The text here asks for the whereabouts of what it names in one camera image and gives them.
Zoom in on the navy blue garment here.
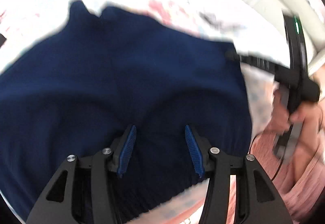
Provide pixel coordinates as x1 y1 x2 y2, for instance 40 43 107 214
1 1 252 222

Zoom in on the right hand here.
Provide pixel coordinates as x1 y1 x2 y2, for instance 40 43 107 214
265 89 323 182

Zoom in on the pink knit sleeve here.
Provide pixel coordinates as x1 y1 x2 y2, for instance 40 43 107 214
249 132 325 223

